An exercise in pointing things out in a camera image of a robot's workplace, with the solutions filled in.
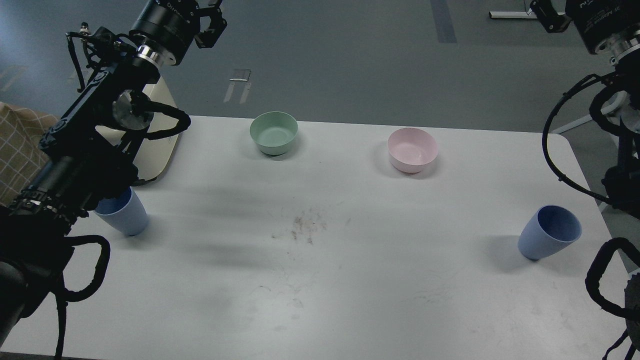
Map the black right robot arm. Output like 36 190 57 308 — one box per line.
529 0 640 360

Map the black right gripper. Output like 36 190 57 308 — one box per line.
529 0 640 55

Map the blue cup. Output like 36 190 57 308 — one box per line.
94 187 149 236
517 205 583 261

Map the cream toaster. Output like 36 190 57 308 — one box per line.
95 83 181 182

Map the beige checkered cloth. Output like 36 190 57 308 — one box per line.
0 102 58 207

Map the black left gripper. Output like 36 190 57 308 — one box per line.
129 0 227 65

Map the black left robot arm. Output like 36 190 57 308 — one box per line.
1 0 227 360

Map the white stand base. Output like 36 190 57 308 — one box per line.
488 10 537 19

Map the pink bowl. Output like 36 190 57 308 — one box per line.
386 127 440 174

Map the green bowl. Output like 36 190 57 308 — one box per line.
249 111 298 157

